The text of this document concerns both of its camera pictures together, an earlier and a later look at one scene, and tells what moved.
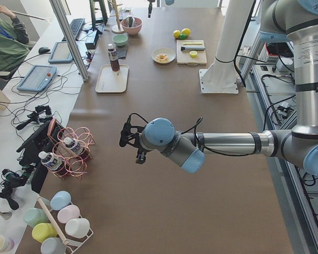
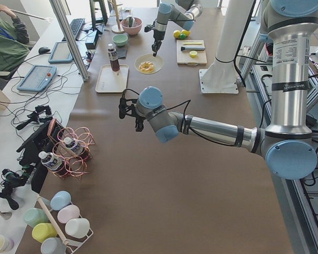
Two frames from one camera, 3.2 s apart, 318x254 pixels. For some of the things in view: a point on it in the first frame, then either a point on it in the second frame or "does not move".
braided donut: [162, 57] to [147, 66]
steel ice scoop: [130, 23] does not move
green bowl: [120, 40] does not move
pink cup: [69, 212] does not move
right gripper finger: [150, 9] to [159, 36]
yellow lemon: [176, 33] does not move
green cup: [33, 216] does not move
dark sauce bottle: [112, 55] does not move
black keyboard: [74, 26] does not move
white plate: [170, 53] to [148, 64]
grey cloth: [121, 53] does not move
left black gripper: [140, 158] to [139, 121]
